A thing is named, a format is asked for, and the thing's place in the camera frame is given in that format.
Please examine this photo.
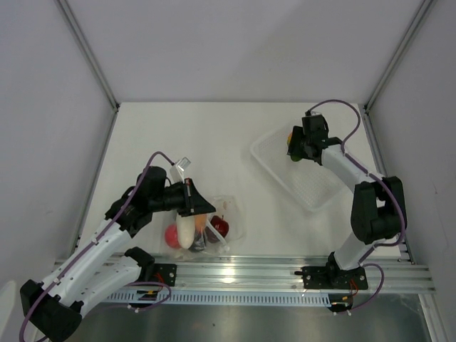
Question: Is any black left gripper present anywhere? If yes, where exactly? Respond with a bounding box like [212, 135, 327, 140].
[150, 178, 216, 217]

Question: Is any orange green mango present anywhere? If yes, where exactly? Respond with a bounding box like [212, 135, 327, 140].
[287, 133, 303, 162]

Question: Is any white radish with leaves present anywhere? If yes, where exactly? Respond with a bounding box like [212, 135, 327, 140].
[176, 214, 195, 249]

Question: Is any dark red apple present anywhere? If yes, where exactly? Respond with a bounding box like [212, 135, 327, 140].
[210, 215, 229, 237]

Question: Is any clear zip top bag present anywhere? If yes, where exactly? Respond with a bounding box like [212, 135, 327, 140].
[162, 195, 246, 259]

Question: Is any red tomato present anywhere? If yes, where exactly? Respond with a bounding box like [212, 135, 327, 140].
[164, 224, 180, 249]

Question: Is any dark purple fruit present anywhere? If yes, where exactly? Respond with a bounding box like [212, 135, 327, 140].
[190, 234, 207, 252]

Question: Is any orange peach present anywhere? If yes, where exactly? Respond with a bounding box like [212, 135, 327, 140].
[194, 214, 207, 232]

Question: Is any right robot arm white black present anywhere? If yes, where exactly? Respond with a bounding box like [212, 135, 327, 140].
[287, 111, 406, 289]

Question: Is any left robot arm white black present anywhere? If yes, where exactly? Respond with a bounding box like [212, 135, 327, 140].
[20, 167, 216, 341]

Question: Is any white plastic basket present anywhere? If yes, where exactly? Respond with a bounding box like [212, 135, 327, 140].
[250, 120, 345, 212]

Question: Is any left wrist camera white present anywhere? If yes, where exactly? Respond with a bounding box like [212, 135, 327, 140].
[170, 157, 191, 183]

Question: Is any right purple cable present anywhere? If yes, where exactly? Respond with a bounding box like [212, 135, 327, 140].
[304, 99, 408, 264]

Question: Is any purple cable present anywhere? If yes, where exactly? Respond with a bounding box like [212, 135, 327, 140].
[19, 152, 174, 342]
[304, 99, 408, 264]

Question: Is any aluminium mounting rail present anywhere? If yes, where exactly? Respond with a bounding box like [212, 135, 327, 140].
[46, 253, 436, 295]

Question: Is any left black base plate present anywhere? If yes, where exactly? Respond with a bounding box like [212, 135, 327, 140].
[150, 264, 177, 287]

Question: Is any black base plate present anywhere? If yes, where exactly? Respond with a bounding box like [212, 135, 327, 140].
[294, 266, 368, 290]
[150, 264, 177, 287]

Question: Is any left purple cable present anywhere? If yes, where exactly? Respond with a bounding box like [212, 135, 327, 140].
[19, 152, 174, 342]

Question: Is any white slotted cable duct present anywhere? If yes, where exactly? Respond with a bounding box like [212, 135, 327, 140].
[102, 289, 331, 308]

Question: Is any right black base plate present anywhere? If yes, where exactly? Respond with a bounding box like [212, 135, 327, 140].
[294, 266, 368, 290]

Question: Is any right aluminium frame post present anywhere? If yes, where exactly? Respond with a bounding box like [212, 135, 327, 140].
[363, 0, 437, 114]

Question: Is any aluminium frame post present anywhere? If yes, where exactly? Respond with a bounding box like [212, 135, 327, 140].
[363, 0, 437, 114]
[54, 0, 120, 112]

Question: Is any left aluminium frame post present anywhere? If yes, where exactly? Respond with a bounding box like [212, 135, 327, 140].
[54, 0, 120, 112]

